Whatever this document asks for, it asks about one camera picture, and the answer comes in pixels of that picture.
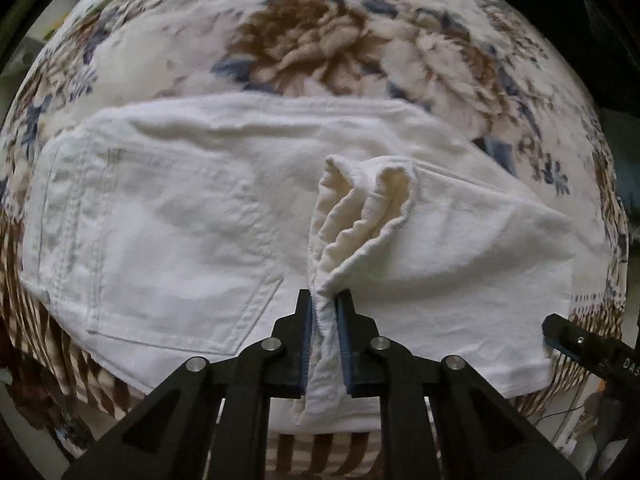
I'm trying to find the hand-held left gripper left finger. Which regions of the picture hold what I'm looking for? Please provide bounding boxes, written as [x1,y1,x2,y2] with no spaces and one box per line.
[64,288,315,480]

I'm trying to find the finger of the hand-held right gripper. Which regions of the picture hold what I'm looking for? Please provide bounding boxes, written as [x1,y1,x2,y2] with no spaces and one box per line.
[542,313,640,378]

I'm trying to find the white pants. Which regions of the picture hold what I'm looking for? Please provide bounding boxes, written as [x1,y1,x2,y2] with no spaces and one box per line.
[21,96,574,433]

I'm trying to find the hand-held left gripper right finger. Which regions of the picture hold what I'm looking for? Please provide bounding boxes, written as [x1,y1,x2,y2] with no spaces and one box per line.
[335,288,583,480]

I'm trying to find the floral printed blanket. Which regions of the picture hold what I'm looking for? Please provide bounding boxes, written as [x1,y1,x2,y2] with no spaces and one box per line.
[0,0,632,478]

